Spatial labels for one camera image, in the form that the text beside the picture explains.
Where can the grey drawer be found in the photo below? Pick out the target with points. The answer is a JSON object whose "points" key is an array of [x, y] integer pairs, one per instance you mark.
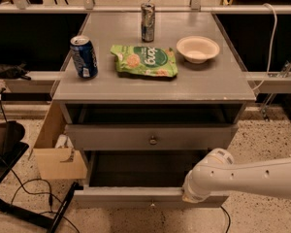
{"points": [[141, 179], [151, 137]]}

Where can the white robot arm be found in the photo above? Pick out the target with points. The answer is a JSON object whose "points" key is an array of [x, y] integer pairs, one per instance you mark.
{"points": [[217, 171]]}

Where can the grey drawer cabinet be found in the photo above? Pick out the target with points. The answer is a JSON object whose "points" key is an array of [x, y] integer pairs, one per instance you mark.
{"points": [[183, 91]]}

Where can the grey top drawer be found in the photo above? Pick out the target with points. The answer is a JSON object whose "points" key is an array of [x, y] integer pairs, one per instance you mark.
{"points": [[151, 137]]}

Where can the green chip bag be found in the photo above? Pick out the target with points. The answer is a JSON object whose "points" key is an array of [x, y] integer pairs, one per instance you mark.
{"points": [[145, 61]]}

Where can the white bowl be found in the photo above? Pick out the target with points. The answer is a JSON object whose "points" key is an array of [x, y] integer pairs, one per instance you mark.
{"points": [[198, 49]]}

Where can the blue soda can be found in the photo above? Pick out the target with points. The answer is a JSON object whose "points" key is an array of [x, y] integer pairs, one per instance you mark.
{"points": [[84, 57]]}

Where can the silver tall drink can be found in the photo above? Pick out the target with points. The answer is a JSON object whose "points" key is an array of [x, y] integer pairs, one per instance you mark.
{"points": [[148, 22]]}

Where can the cardboard box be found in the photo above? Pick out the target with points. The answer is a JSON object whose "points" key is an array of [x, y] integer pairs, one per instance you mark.
{"points": [[56, 157]]}

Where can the metal rail frame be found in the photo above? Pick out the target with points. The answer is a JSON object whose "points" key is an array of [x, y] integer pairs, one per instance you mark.
{"points": [[36, 37]]}

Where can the black stand frame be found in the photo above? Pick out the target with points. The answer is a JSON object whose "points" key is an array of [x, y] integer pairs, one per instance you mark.
{"points": [[37, 200]]}

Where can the black cloth on rail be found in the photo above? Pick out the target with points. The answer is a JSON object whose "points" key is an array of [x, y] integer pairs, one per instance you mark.
{"points": [[11, 71]]}

